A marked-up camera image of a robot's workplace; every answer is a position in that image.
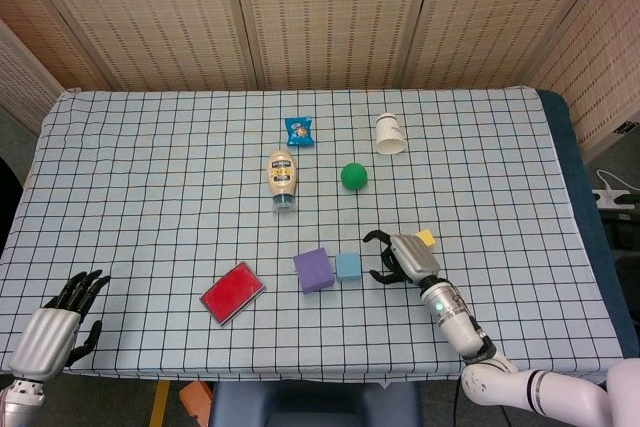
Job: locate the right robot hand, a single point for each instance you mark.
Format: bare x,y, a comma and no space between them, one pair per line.
415,257

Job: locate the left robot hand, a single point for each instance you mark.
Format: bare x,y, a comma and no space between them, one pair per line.
45,339

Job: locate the yellow foam cube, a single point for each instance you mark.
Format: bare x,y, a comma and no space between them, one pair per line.
427,237

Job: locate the blue foam cube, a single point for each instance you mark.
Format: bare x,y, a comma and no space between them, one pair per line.
348,267

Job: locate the purple foam cube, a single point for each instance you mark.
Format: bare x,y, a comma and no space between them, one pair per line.
312,271

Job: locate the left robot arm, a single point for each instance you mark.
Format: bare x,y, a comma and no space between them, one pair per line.
20,397

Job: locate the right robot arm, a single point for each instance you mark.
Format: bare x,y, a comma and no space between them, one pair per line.
455,322

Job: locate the green ball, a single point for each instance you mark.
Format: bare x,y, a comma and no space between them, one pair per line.
354,176

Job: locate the white paper cup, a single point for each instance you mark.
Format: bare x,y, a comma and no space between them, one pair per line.
390,134

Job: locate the yellow floor tape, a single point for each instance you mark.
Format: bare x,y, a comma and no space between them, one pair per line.
160,404

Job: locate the mayonnaise squeeze bottle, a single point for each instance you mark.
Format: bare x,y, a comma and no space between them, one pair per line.
281,174

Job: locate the orange object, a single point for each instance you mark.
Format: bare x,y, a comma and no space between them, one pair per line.
196,399

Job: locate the blue snack packet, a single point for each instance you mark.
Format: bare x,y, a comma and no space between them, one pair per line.
300,132

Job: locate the blue checkered tablecloth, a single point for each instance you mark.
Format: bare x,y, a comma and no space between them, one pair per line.
150,187

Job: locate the dark blue padded table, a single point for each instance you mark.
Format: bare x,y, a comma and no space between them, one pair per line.
575,162

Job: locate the red ink pad tin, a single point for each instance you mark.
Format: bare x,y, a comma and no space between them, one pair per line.
232,294

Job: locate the white power strip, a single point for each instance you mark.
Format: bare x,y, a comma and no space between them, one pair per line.
610,198

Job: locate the black box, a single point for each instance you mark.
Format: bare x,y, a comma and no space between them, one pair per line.
622,229

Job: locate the woven folding screen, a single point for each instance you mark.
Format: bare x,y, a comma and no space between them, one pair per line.
330,12

